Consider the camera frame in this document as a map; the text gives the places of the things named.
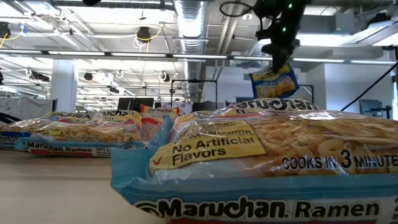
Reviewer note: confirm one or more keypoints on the wall mounted dark screen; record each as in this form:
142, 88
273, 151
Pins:
370, 108

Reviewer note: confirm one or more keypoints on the black metal frame stand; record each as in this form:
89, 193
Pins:
194, 81
308, 85

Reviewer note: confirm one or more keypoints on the light blue Maruchan ramen pack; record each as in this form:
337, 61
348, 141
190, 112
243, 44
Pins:
81, 137
248, 186

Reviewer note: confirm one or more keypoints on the white building column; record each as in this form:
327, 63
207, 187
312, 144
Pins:
63, 90

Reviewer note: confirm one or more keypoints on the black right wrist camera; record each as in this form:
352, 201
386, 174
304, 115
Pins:
263, 32

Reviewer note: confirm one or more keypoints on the ribbed silver ventilation duct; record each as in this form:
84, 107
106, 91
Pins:
190, 25

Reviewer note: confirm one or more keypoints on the grey partition screen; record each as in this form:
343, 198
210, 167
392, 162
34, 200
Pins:
25, 107

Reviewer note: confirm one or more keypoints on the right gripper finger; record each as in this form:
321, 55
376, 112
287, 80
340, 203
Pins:
281, 57

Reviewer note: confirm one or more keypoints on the round ceiling sensor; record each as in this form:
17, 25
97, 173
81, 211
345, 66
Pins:
247, 16

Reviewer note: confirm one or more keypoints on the long ceiling light bar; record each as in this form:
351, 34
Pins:
140, 55

